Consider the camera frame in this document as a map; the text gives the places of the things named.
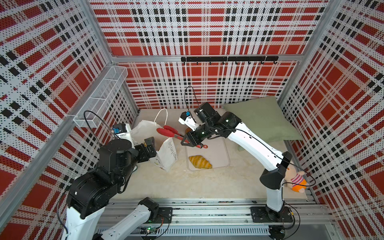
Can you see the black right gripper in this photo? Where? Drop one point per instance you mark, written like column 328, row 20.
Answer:
column 191, row 136

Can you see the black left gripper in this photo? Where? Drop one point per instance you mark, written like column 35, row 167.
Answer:
column 151, row 147

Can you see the striped croissant bread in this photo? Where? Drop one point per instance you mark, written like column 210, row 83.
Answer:
column 199, row 162

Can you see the white paper gift bag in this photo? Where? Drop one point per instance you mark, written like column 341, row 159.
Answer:
column 166, row 154

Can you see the red silicone metal tongs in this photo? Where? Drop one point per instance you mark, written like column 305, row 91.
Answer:
column 168, row 131

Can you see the beige plastic tray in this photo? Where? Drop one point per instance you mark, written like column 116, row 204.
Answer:
column 216, row 154

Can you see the green cushion pillow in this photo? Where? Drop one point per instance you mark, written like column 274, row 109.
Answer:
column 264, row 117

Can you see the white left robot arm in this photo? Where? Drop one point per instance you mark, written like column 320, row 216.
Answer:
column 90, row 194

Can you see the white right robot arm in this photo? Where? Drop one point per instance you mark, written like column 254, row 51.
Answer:
column 274, row 161

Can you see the green circuit board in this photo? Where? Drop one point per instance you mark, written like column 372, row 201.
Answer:
column 148, row 230

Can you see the small plush doll toy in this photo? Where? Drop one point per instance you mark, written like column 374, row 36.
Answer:
column 295, row 180

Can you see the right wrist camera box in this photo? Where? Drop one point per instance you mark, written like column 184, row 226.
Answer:
column 187, row 119

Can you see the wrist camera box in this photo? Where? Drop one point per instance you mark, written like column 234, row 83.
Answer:
column 123, row 131
column 187, row 119

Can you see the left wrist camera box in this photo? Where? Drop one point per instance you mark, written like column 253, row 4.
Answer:
column 123, row 131

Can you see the white wire mesh basket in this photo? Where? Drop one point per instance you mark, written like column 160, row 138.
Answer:
column 102, row 94

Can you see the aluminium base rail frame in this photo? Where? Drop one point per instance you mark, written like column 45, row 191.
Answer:
column 237, row 219

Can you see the black wall hook rail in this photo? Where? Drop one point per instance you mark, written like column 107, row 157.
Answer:
column 247, row 59

